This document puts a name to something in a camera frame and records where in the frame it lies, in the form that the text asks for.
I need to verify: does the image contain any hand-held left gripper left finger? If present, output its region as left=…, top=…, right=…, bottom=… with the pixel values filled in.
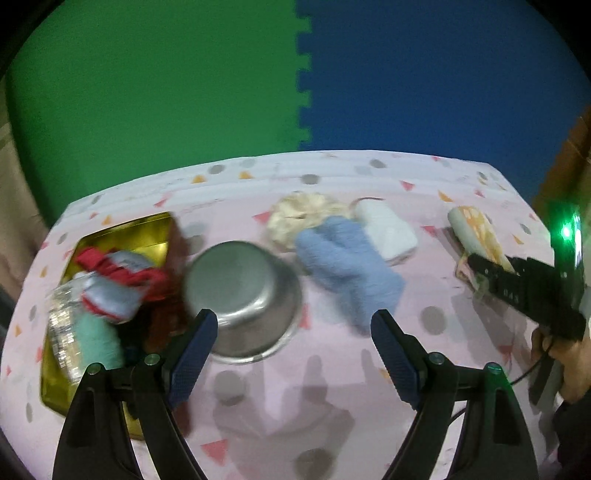
left=52, top=309, right=219, bottom=480

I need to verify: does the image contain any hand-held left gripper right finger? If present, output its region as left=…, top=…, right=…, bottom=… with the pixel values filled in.
left=370, top=309, right=539, bottom=480

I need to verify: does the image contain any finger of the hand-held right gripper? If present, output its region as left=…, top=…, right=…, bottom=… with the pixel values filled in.
left=467, top=253, right=520, bottom=303

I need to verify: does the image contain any orange patterned cream towel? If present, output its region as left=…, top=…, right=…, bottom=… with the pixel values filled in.
left=448, top=206, right=515, bottom=296

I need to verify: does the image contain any teal fluffy sock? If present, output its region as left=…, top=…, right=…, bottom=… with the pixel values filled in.
left=74, top=314, right=125, bottom=370

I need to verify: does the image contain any white waffle sock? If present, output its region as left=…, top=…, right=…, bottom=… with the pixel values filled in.
left=355, top=198, right=419, bottom=266

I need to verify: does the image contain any red trimmed blue satin pouch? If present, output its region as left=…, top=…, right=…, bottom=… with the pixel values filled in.
left=74, top=247, right=169, bottom=324

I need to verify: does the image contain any light blue fluffy sock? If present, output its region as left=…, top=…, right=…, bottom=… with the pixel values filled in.
left=295, top=215, right=404, bottom=335

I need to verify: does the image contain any clear plastic packet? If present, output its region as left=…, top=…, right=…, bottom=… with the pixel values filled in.
left=47, top=272, right=93, bottom=384

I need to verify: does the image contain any red and gold tin box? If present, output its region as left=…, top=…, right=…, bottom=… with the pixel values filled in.
left=39, top=212, right=190, bottom=439

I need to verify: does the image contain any cream scrunchie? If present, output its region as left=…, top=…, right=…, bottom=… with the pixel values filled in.
left=267, top=193, right=354, bottom=252

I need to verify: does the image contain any person's right forearm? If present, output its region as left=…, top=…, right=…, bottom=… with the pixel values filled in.
left=551, top=394, right=591, bottom=480

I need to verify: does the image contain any person's right hand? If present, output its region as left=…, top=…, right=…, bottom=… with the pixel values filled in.
left=530, top=323, right=586, bottom=402

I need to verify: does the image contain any pink patterned tablecloth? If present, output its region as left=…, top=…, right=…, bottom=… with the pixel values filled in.
left=0, top=150, right=561, bottom=480

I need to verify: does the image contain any steel bowl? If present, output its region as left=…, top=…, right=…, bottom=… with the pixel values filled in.
left=182, top=241, right=303, bottom=363

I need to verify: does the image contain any brown cardboard box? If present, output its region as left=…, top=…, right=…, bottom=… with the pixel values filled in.
left=531, top=104, right=591, bottom=232

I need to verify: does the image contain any blue foam puzzle mat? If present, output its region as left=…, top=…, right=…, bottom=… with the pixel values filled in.
left=295, top=0, right=587, bottom=204

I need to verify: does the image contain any beige printed curtain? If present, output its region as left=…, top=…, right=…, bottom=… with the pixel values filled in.
left=0, top=78, right=51, bottom=296

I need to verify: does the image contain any green foam puzzle mat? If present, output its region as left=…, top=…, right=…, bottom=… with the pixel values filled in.
left=4, top=0, right=312, bottom=227

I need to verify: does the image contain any black cable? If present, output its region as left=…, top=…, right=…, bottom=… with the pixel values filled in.
left=445, top=351, right=548, bottom=423

